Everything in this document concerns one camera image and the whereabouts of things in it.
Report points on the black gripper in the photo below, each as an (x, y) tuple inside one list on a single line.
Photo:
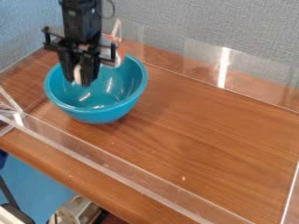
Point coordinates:
[(66, 46)]

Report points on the white brown toy mushroom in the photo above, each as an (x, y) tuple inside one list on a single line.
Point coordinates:
[(119, 52)]

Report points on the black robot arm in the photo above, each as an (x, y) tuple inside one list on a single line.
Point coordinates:
[(82, 18)]

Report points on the blue bowl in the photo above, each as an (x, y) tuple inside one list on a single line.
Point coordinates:
[(107, 99)]

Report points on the clear acrylic front barrier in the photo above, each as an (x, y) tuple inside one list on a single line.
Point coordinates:
[(127, 190)]

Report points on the clear acrylic barrier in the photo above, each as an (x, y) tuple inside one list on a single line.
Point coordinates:
[(127, 190), (259, 78)]

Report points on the clear acrylic back barrier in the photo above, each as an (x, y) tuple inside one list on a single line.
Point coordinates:
[(259, 78)]

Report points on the white device under table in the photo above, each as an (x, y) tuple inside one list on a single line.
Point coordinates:
[(76, 211)]

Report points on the black chair leg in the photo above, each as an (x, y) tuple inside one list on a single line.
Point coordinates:
[(11, 213)]

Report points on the clear acrylic corner bracket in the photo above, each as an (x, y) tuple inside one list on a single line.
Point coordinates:
[(115, 35)]

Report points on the clear acrylic left bracket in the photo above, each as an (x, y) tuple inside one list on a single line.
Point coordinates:
[(11, 113)]

